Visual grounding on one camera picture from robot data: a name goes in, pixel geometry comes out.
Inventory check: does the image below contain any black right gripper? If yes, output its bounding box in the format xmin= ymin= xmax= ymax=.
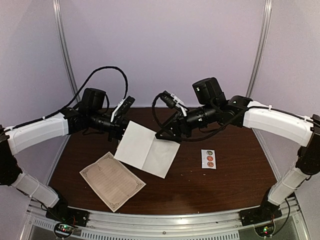
xmin=155 ymin=101 xmax=218 ymax=143

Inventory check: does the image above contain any beige ornate letter paper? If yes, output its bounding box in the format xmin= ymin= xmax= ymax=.
xmin=114 ymin=121 xmax=180 ymax=179

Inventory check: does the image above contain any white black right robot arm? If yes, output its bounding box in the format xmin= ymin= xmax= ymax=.
xmin=151 ymin=77 xmax=320 ymax=221

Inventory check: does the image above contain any sticker sheet with three seals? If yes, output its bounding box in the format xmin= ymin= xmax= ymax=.
xmin=201 ymin=149 xmax=217 ymax=169

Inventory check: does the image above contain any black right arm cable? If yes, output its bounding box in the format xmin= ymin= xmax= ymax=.
xmin=151 ymin=91 xmax=247 ymax=142

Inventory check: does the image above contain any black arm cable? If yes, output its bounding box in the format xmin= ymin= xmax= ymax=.
xmin=151 ymin=91 xmax=247 ymax=142
xmin=42 ymin=66 xmax=130 ymax=121

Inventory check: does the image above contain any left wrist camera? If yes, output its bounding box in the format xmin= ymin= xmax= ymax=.
xmin=110 ymin=96 xmax=136 ymax=123

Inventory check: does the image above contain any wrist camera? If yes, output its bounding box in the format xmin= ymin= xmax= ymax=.
xmin=110 ymin=96 xmax=136 ymax=123
xmin=160 ymin=90 xmax=189 ymax=117

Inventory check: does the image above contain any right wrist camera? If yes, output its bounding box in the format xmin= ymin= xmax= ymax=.
xmin=160 ymin=90 xmax=189 ymax=117

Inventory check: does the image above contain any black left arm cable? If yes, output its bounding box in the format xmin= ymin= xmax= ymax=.
xmin=42 ymin=66 xmax=130 ymax=121

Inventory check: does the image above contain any front aluminium rail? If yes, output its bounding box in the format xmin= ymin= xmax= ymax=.
xmin=18 ymin=196 xmax=311 ymax=240

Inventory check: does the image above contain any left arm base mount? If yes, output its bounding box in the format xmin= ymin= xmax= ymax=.
xmin=45 ymin=207 xmax=89 ymax=239

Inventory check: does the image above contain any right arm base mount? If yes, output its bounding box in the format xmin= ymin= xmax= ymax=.
xmin=239 ymin=206 xmax=282 ymax=238

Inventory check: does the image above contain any left aluminium frame post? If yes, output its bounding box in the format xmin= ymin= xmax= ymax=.
xmin=52 ymin=0 xmax=80 ymax=103

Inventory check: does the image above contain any aluminium frame post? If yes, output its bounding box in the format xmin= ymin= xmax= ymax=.
xmin=52 ymin=0 xmax=80 ymax=103
xmin=246 ymin=0 xmax=273 ymax=98

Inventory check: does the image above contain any right aluminium frame post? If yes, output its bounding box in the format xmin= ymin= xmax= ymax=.
xmin=246 ymin=0 xmax=273 ymax=98

